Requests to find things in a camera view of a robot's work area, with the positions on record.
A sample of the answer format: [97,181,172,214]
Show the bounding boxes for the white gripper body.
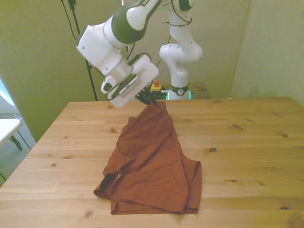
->
[109,54,160,109]

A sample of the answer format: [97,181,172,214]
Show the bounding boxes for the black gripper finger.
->
[143,88,159,107]
[136,92,151,105]

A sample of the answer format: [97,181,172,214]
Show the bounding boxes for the rust brown shorts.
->
[93,101,203,215]

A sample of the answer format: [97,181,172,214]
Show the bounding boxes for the yellow emergency stop button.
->
[152,80,163,94]

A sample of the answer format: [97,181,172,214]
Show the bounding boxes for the black tripod stand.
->
[67,0,99,102]

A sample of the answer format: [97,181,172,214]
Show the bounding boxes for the white folding table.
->
[0,118,23,151]

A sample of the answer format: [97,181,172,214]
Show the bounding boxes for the coiled black cable bundle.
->
[152,91,168,100]

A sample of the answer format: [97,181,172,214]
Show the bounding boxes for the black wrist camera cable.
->
[127,0,193,66]

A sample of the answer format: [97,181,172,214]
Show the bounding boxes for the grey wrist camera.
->
[106,75,143,100]

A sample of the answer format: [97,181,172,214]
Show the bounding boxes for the long black tripod cable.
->
[60,0,106,79]

